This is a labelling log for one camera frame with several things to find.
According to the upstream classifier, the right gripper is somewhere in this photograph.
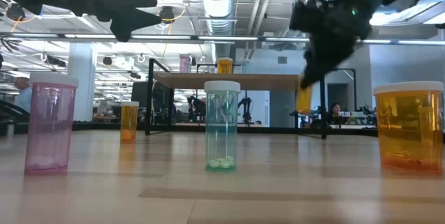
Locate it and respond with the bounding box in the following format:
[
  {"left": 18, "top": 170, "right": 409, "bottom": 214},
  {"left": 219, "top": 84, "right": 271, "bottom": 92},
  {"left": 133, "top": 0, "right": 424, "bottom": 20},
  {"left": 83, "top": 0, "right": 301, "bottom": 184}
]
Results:
[{"left": 289, "top": 0, "right": 377, "bottom": 88}]

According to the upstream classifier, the small orange pill bottle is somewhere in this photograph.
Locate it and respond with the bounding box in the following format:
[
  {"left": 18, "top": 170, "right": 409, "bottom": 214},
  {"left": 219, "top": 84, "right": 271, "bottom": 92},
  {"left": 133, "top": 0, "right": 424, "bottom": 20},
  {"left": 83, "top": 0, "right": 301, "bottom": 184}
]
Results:
[
  {"left": 295, "top": 83, "right": 314, "bottom": 115},
  {"left": 120, "top": 100, "right": 140, "bottom": 145}
]

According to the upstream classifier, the pink pill bottle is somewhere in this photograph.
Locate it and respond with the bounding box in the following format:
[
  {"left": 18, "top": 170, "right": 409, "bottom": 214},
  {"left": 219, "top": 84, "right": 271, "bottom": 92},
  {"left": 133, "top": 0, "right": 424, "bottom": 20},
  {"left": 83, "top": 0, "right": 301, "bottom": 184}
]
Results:
[
  {"left": 179, "top": 54, "right": 191, "bottom": 74},
  {"left": 23, "top": 72, "right": 79, "bottom": 176}
]

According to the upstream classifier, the large orange pill bottle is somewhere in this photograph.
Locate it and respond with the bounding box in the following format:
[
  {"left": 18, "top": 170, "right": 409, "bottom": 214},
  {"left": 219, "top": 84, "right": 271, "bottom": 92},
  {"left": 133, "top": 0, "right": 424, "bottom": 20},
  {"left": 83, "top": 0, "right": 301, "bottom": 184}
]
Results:
[
  {"left": 372, "top": 80, "right": 445, "bottom": 175},
  {"left": 216, "top": 56, "right": 234, "bottom": 75}
]

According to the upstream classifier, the wooden shelf with black legs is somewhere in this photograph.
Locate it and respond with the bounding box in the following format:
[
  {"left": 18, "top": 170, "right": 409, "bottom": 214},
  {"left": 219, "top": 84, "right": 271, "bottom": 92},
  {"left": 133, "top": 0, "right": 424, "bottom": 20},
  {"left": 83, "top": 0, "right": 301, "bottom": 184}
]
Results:
[{"left": 145, "top": 58, "right": 357, "bottom": 140}]

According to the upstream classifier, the overhead rig crossbar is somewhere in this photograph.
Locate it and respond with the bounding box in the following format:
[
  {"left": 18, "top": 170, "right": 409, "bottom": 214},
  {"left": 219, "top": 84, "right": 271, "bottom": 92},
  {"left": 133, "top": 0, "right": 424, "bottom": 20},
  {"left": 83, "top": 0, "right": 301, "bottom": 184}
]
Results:
[{"left": 0, "top": 32, "right": 445, "bottom": 46}]

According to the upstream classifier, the person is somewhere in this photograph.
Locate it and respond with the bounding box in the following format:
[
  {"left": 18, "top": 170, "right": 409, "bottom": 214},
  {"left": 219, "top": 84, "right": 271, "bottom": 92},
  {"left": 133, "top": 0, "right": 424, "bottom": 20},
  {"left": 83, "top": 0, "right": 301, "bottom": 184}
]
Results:
[
  {"left": 13, "top": 77, "right": 34, "bottom": 113},
  {"left": 326, "top": 102, "right": 345, "bottom": 126}
]

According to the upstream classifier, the white round column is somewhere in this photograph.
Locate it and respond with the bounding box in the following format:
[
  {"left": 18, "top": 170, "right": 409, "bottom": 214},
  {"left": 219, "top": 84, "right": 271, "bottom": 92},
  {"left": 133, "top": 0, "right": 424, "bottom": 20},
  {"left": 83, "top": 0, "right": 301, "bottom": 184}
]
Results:
[{"left": 67, "top": 42, "right": 98, "bottom": 122}]

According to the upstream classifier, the black overhead camera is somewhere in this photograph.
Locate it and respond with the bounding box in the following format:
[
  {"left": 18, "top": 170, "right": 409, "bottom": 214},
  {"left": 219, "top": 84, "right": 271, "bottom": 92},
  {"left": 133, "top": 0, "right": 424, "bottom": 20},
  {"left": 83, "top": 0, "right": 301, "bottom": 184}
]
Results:
[{"left": 159, "top": 5, "right": 176, "bottom": 22}]

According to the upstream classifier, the silver ventilation duct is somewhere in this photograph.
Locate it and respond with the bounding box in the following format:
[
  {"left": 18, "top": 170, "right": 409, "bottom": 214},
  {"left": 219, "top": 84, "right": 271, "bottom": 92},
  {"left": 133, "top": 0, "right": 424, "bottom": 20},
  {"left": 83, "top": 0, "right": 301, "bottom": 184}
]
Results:
[{"left": 197, "top": 0, "right": 241, "bottom": 37}]

